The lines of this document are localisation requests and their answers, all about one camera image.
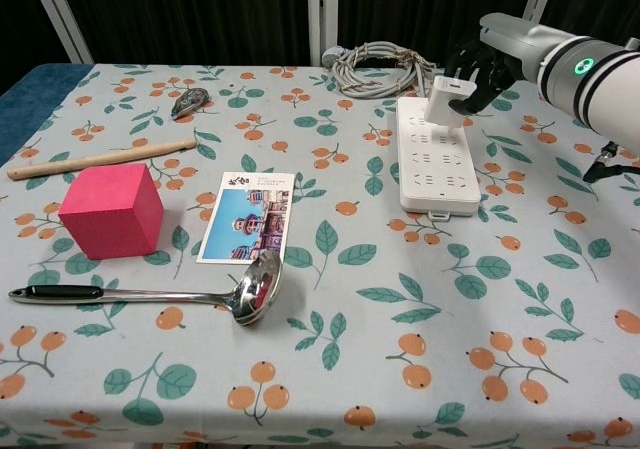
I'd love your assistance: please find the stainless steel slotted ladle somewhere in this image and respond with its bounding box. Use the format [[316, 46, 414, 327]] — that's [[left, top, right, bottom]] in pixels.
[[7, 248, 285, 327]]

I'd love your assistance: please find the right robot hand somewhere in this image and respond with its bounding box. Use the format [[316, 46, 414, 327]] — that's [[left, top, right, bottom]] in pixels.
[[442, 12, 551, 116]]

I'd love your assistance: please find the grey cable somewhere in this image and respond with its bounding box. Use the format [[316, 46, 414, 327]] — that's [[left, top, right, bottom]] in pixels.
[[322, 41, 437, 99]]

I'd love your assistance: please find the blue building postcard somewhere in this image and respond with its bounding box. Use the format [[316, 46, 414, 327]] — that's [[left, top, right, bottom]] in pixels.
[[195, 171, 293, 265]]

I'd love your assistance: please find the black arm cable connector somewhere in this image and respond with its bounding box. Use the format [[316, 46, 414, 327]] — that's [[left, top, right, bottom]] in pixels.
[[582, 140, 640, 185]]

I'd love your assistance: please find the white charger plug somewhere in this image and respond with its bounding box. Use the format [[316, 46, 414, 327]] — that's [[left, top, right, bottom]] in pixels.
[[424, 75, 479, 141]]

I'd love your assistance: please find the grey correction tape dispenser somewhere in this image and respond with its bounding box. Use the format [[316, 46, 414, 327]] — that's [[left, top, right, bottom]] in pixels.
[[170, 87, 212, 120]]

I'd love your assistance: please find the pink foam cube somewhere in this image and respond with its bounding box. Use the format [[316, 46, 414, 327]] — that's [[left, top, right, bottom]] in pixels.
[[57, 162, 166, 261]]

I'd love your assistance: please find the wooden rolling pin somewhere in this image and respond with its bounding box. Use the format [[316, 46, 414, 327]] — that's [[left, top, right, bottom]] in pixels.
[[6, 138, 196, 181]]

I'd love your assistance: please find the white power strip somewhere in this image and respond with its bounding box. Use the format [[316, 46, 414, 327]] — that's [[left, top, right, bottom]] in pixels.
[[396, 96, 483, 220]]

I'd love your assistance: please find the floral patterned tablecloth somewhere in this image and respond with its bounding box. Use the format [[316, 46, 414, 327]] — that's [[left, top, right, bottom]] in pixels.
[[0, 63, 640, 449]]

